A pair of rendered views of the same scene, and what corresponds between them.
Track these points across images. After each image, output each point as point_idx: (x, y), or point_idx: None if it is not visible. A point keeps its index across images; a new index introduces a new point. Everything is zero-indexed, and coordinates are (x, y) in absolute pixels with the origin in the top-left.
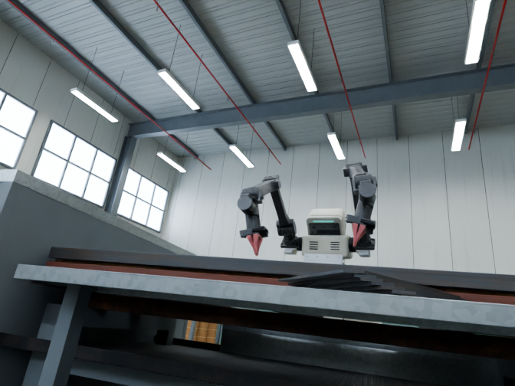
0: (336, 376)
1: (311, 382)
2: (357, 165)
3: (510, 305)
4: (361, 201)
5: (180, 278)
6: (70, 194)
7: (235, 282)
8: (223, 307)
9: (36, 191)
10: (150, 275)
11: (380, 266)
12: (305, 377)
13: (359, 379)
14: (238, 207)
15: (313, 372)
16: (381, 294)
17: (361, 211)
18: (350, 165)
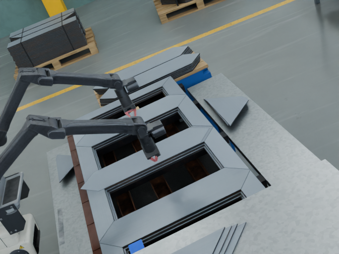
0: (143, 194)
1: (187, 179)
2: (52, 70)
3: (238, 88)
4: (130, 92)
5: (279, 124)
6: (273, 185)
7: (269, 115)
8: (209, 174)
9: (299, 201)
10: (285, 129)
11: (196, 107)
12: (173, 190)
13: (138, 188)
14: (166, 132)
15: (145, 203)
16: (250, 99)
17: (130, 99)
18: (43, 72)
